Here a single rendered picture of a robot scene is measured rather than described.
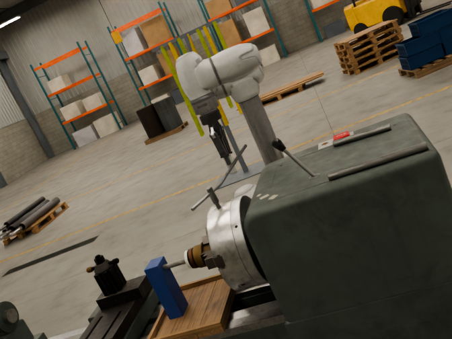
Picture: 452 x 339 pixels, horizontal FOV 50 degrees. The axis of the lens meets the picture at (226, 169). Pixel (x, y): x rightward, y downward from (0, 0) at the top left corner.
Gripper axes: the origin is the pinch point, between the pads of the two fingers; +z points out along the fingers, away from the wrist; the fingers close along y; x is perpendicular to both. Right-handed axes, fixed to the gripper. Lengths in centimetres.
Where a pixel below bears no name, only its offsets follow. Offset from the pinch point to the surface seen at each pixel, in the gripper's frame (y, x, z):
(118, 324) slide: 20, -58, 39
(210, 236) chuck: 21.2, -9.6, 16.7
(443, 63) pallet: -667, 184, 89
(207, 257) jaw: 21.3, -13.9, 23.5
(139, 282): 2, -54, 32
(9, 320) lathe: 12, -111, 28
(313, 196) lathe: 31.3, 28.4, 11.2
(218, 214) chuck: 15.1, -6.4, 12.0
